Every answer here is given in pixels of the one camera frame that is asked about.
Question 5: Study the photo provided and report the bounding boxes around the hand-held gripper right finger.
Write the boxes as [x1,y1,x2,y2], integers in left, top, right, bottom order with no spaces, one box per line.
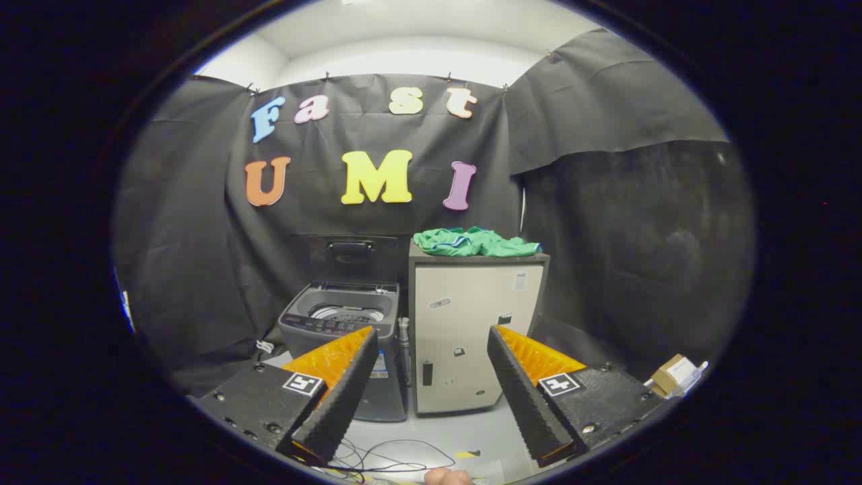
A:
[487,325,667,468]

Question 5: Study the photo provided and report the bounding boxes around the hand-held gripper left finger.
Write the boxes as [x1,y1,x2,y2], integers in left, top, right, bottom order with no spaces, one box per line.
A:
[191,326,380,465]

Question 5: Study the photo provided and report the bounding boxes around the grey washing machine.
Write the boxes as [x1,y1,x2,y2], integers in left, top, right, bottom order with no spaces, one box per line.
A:
[278,282,409,423]

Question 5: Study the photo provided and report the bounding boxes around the dark washing machine lid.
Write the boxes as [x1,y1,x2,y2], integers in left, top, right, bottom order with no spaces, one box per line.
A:
[308,236,398,287]

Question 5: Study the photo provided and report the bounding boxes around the green polo shirt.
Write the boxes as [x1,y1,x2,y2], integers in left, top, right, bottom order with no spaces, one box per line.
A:
[412,226,543,258]

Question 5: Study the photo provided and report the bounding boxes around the beige cabinet with dark top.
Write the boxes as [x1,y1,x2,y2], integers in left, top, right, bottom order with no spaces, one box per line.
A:
[408,241,550,416]

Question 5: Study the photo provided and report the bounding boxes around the cardboard box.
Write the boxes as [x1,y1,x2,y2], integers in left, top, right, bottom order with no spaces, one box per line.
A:
[648,354,709,399]

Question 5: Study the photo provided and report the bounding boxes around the white and blue object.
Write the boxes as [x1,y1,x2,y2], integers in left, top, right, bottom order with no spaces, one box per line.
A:
[113,269,137,334]

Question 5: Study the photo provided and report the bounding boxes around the black floor cables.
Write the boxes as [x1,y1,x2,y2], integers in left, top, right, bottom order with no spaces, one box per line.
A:
[330,438,459,482]

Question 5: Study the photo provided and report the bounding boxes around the grey washing machine hose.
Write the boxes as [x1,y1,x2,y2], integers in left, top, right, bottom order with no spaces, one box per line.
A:
[399,317,411,388]

